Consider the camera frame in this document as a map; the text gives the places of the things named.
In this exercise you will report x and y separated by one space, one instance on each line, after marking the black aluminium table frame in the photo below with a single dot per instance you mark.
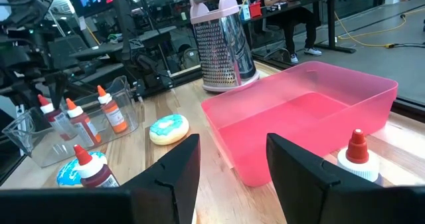
186 78

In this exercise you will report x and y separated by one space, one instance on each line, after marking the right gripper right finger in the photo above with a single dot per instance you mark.
299 184

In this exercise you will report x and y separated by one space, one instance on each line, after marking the small red box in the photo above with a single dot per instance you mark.
255 10

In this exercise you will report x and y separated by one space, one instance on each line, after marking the blue iced toy donut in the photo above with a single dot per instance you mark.
167 131
66 175

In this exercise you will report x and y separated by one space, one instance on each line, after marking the orange food colouring bottle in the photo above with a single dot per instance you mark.
114 116

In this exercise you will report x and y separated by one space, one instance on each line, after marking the pink translucent plastic bin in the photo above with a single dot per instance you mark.
299 117

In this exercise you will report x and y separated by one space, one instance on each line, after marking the orange-red food colouring bottle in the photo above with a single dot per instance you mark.
84 127

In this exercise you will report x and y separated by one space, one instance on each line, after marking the dark red food colouring bottle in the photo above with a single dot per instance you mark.
358 151
58 121

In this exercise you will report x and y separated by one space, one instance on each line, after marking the clear plastic bin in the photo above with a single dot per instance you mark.
33 141

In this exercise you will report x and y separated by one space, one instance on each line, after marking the small blue white box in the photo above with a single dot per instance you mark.
245 13

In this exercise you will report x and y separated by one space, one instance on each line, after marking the person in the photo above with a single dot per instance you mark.
292 21

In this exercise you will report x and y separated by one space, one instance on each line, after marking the black metal desk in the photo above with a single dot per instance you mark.
331 24

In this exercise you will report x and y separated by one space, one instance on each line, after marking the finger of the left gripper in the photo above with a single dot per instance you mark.
57 89

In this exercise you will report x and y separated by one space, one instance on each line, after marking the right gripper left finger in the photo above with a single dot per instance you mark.
172 184

